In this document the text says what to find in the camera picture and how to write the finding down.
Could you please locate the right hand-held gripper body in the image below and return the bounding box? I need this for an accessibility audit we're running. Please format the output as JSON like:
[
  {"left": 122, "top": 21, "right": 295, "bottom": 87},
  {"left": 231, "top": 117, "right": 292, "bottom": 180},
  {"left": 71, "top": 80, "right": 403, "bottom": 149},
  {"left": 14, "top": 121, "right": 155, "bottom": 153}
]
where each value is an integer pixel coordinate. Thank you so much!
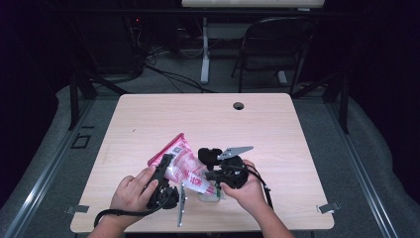
[{"left": 216, "top": 146, "right": 255, "bottom": 190}]

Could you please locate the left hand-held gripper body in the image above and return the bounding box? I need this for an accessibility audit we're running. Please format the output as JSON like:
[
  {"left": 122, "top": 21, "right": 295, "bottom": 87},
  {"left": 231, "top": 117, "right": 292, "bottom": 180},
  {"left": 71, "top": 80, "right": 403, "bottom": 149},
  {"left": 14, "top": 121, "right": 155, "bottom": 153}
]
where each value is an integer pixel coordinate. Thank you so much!
[{"left": 147, "top": 182, "right": 187, "bottom": 228}]

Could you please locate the glass jar with black lid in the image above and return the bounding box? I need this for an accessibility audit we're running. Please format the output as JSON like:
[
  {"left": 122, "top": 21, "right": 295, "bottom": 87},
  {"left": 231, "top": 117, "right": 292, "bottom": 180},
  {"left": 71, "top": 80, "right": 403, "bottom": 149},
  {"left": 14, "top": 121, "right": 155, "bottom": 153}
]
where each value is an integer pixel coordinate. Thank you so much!
[{"left": 197, "top": 147, "right": 226, "bottom": 203}]

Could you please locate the pink and white plastic bag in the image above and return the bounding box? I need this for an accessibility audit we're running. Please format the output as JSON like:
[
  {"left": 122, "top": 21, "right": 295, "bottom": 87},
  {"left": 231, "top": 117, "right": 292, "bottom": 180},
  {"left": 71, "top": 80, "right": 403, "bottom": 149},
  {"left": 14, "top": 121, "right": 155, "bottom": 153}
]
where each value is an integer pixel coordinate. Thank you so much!
[{"left": 147, "top": 132, "right": 226, "bottom": 199}]

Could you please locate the person's right hand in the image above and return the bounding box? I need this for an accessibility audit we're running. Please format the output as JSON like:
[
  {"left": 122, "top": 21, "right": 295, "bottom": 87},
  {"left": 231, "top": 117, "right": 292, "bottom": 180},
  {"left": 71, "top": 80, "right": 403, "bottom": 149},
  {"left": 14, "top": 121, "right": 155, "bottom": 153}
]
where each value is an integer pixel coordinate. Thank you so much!
[{"left": 219, "top": 159, "right": 268, "bottom": 216}]

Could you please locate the person's left hand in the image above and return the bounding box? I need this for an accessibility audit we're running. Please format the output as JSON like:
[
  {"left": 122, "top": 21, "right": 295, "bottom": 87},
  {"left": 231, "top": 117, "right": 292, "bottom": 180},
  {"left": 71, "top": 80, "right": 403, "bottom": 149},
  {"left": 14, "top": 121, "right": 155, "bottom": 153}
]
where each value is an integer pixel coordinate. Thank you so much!
[{"left": 110, "top": 165, "right": 159, "bottom": 222}]

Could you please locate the grey tape tab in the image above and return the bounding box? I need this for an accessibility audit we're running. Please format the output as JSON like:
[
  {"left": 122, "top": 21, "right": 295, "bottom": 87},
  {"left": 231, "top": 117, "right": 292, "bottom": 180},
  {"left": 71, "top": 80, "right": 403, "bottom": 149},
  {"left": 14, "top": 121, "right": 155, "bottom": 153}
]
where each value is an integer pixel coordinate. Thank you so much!
[
  {"left": 316, "top": 201, "right": 341, "bottom": 215},
  {"left": 64, "top": 204, "right": 90, "bottom": 215}
]

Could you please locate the white desk leg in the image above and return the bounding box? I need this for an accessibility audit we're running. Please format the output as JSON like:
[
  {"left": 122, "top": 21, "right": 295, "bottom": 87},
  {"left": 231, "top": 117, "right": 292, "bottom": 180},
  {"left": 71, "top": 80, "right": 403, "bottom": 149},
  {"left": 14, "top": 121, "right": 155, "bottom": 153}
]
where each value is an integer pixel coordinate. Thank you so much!
[{"left": 200, "top": 17, "right": 211, "bottom": 84}]

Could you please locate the black metal stand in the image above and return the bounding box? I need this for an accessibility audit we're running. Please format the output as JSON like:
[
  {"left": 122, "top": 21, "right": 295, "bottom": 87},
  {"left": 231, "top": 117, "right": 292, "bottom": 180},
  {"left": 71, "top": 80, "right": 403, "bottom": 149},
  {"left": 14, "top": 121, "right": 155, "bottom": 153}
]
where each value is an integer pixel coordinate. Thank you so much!
[
  {"left": 290, "top": 70, "right": 351, "bottom": 135},
  {"left": 67, "top": 70, "right": 128, "bottom": 131}
]

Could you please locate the black computer case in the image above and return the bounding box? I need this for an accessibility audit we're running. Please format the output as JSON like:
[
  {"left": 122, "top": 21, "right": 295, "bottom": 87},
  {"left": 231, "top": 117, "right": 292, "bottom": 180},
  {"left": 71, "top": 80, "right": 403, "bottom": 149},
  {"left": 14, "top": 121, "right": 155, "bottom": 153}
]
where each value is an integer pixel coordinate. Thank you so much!
[{"left": 75, "top": 16, "right": 144, "bottom": 75}]

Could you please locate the black folding chair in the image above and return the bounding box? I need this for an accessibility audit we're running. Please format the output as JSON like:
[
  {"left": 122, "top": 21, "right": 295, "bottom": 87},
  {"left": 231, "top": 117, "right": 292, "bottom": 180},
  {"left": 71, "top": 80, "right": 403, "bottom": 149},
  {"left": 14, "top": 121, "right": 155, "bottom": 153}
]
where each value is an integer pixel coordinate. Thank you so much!
[{"left": 230, "top": 16, "right": 317, "bottom": 97}]

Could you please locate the right hand-held gripper black cable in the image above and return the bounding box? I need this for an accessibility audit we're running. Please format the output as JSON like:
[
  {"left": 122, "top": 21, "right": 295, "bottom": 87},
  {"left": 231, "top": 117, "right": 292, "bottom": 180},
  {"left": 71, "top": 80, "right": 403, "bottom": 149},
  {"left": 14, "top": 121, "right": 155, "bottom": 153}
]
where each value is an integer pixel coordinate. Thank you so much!
[{"left": 246, "top": 164, "right": 274, "bottom": 210}]

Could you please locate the hand-held gripper black cable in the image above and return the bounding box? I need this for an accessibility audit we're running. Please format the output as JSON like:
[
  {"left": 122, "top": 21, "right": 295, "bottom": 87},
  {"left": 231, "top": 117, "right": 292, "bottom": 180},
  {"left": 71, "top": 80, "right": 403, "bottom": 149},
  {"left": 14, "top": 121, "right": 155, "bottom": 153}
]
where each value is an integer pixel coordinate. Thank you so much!
[
  {"left": 246, "top": 164, "right": 274, "bottom": 210},
  {"left": 93, "top": 194, "right": 174, "bottom": 229}
]

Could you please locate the left hand-held gripper black cable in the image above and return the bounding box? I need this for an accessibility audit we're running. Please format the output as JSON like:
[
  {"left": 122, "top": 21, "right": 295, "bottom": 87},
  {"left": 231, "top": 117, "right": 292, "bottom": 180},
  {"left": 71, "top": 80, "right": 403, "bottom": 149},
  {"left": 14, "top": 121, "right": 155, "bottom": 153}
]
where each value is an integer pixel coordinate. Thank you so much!
[{"left": 93, "top": 194, "right": 174, "bottom": 229}]

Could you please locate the bundle of floor cables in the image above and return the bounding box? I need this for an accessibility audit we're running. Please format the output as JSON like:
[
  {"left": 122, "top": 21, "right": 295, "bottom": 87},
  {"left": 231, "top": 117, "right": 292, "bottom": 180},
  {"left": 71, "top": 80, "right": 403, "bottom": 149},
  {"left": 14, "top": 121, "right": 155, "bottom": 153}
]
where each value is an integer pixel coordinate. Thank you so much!
[{"left": 125, "top": 16, "right": 216, "bottom": 94}]

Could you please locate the aluminium floor rail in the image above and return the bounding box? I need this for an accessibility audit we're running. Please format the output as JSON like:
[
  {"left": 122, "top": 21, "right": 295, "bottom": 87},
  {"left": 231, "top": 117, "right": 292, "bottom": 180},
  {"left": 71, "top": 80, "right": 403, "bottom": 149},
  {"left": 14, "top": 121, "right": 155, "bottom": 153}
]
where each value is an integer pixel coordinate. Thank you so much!
[
  {"left": 2, "top": 98, "right": 97, "bottom": 238},
  {"left": 325, "top": 98, "right": 400, "bottom": 238}
]

